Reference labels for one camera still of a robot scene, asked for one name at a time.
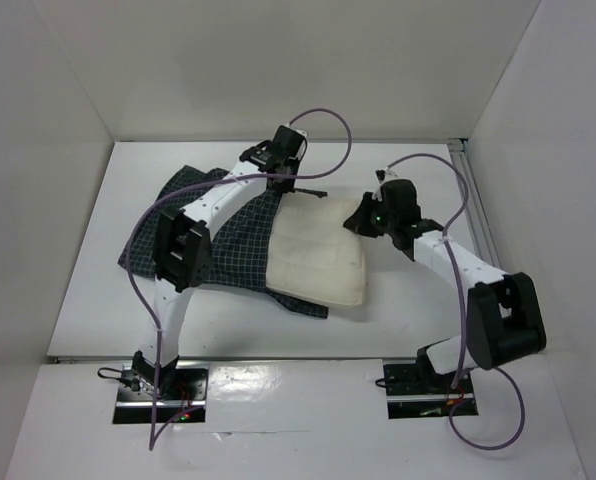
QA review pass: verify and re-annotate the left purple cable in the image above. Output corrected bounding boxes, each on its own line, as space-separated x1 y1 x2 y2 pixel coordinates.
124 107 354 451

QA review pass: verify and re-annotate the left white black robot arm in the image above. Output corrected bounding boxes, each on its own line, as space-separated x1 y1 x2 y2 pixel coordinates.
132 125 307 399

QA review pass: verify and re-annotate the dark blue checkered pillowcase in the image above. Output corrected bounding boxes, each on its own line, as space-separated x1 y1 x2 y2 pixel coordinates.
130 165 329 319

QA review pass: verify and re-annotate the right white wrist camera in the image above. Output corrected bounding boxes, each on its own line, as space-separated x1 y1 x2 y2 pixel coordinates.
372 168 399 202

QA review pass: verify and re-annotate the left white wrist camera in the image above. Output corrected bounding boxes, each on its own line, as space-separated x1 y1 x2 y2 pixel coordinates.
295 129 308 161

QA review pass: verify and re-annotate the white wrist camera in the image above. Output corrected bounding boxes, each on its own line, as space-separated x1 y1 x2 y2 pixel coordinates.
372 168 399 202
295 129 308 161

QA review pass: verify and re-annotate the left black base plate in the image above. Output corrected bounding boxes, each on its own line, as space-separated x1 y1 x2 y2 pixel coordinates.
97 366 209 425

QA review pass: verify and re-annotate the purple cable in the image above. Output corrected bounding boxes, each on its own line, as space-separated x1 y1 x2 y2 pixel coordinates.
124 107 354 451
375 154 526 450

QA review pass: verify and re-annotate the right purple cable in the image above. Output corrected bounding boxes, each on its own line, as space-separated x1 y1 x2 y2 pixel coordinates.
375 154 526 450

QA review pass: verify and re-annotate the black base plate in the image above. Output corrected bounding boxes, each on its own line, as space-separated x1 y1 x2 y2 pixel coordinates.
97 366 209 425
374 359 479 420

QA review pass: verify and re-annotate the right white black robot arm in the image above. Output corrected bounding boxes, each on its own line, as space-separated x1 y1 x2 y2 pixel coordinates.
343 179 547 392

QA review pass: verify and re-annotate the cream white pillow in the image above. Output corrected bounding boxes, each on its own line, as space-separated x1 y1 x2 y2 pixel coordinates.
266 193 367 309

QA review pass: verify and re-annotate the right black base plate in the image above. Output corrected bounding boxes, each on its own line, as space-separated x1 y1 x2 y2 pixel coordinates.
374 359 479 420

